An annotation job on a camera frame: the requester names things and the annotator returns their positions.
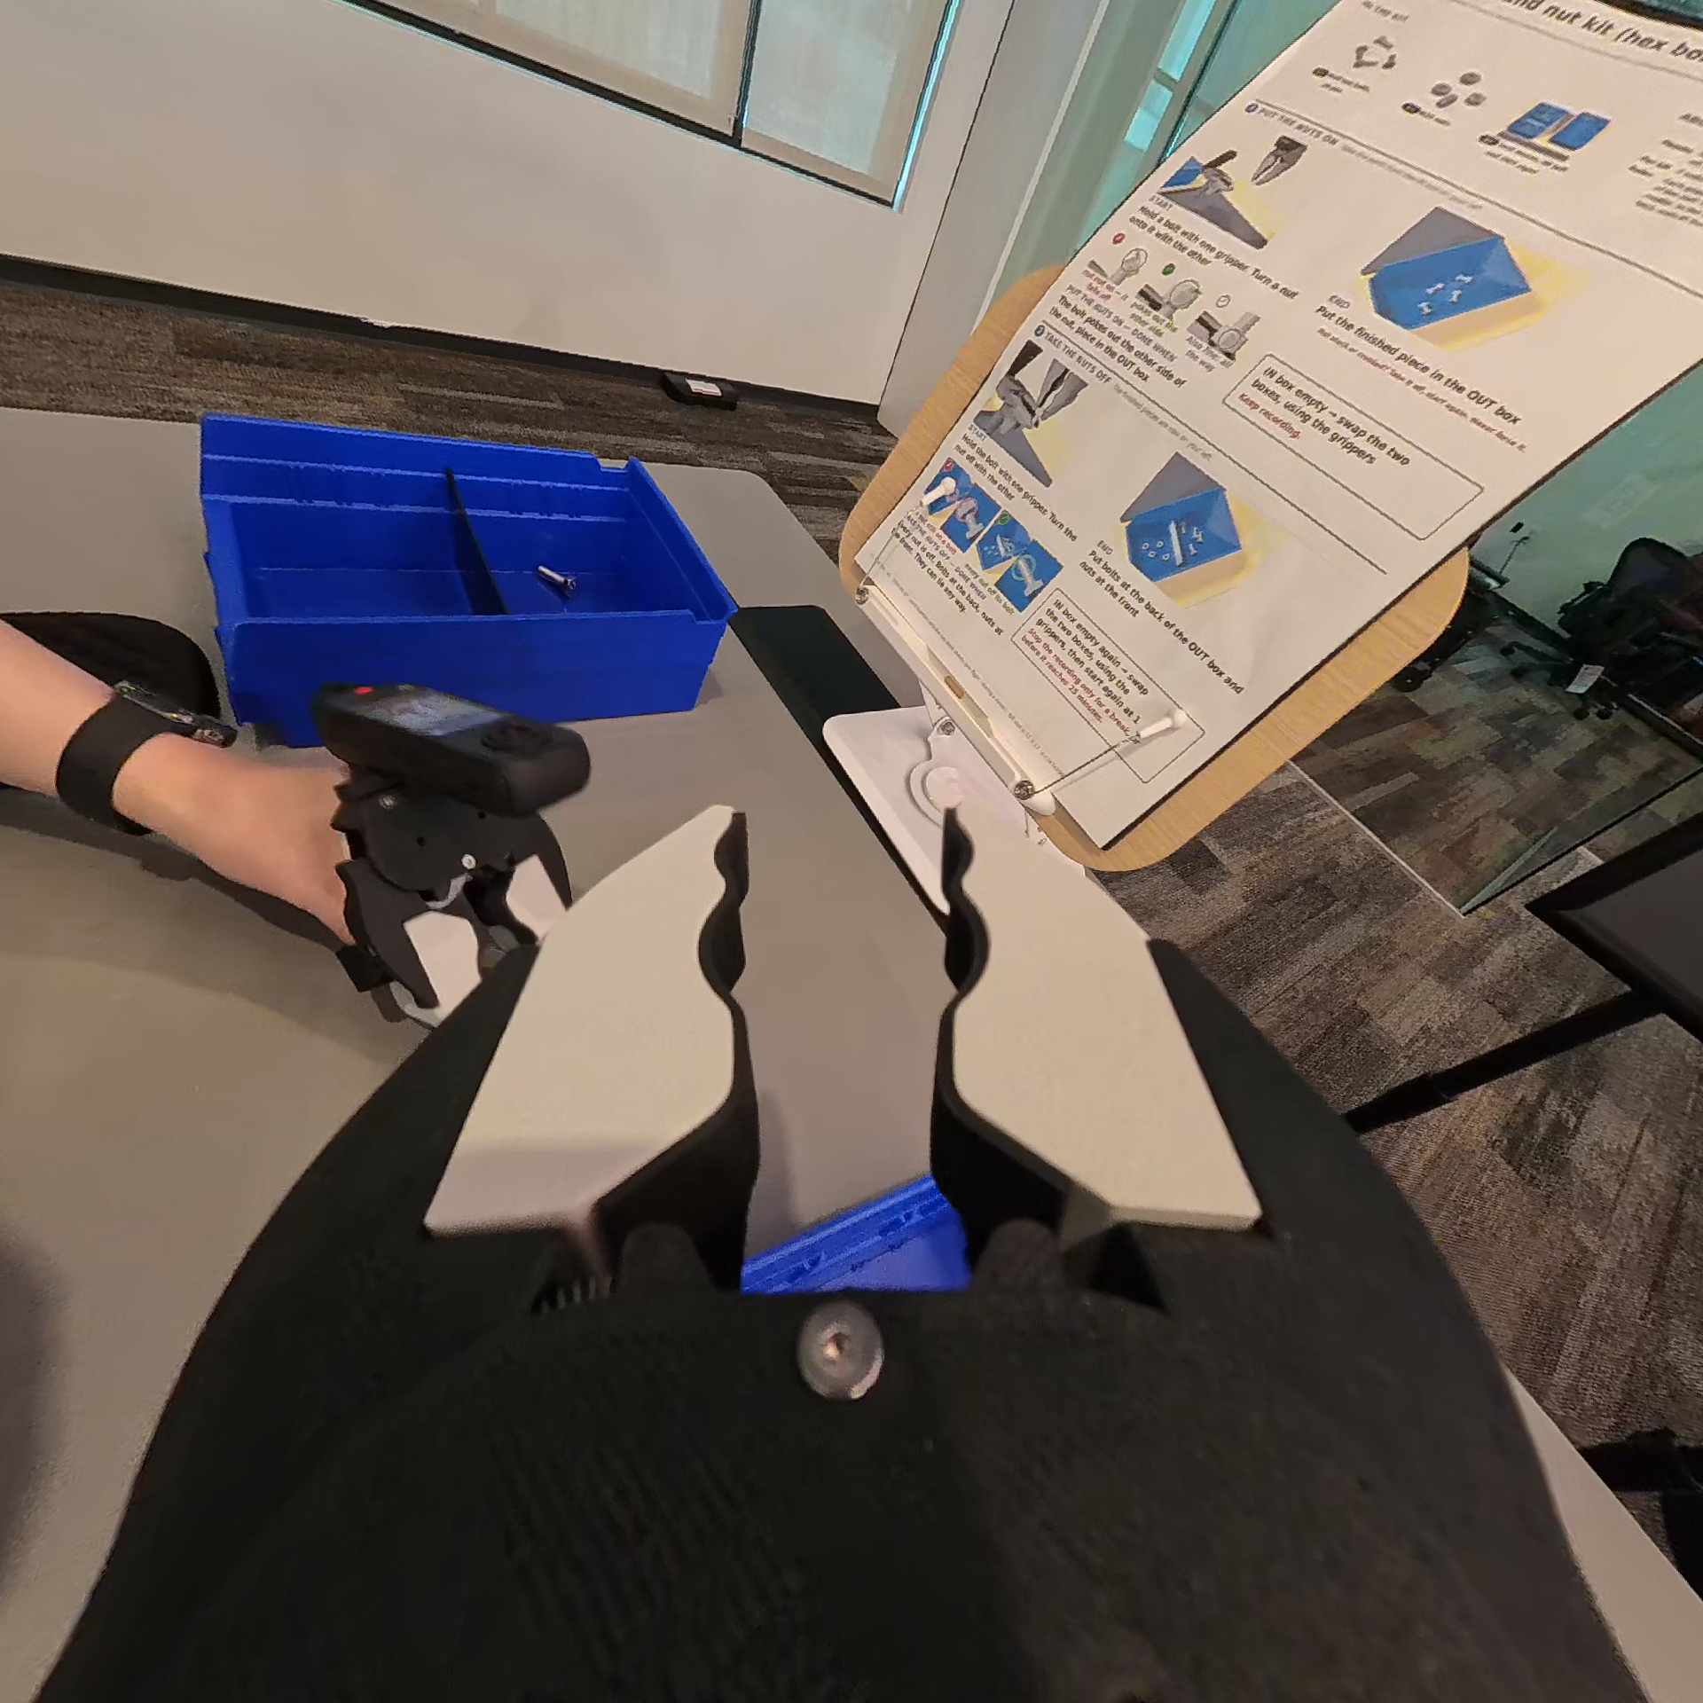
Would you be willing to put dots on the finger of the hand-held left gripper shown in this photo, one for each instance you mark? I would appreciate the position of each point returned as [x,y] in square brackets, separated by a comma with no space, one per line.
[447,967]
[544,900]

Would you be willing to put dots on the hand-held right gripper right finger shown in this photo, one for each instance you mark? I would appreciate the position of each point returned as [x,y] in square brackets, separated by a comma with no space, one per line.
[1104,1065]

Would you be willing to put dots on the blue plastic bin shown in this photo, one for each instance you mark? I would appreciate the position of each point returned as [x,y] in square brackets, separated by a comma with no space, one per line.
[852,1254]
[466,680]

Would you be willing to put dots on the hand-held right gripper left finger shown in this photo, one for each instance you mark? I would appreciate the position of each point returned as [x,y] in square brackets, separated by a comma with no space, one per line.
[598,1052]

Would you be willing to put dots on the black office chair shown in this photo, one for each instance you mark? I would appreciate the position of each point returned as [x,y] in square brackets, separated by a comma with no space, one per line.
[1639,598]

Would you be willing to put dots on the black bin divider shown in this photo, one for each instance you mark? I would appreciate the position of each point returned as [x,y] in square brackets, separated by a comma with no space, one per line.
[477,547]

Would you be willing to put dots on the large window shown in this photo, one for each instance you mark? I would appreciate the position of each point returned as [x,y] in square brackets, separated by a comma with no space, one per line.
[828,79]

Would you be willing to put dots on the printed paper sheet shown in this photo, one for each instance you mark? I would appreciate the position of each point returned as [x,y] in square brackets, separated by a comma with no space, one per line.
[1330,334]

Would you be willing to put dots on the black wrist band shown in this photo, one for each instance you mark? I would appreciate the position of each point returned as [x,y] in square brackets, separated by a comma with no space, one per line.
[95,771]

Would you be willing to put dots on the person's left hand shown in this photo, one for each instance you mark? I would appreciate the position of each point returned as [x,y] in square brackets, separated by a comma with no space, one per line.
[253,828]

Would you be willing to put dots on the black framed display stand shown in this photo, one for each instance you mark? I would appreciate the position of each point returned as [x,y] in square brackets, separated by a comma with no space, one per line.
[1639,945]

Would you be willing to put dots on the small black floor device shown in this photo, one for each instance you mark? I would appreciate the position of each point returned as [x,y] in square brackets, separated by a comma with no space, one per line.
[699,390]

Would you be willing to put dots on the wooden document stand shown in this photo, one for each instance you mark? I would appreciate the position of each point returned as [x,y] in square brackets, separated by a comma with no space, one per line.
[1330,705]

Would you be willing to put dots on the black desk mat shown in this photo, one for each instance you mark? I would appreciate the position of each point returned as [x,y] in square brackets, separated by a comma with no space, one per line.
[812,658]

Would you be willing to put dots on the narrow side window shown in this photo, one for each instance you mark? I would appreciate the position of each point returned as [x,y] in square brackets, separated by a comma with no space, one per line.
[1199,53]

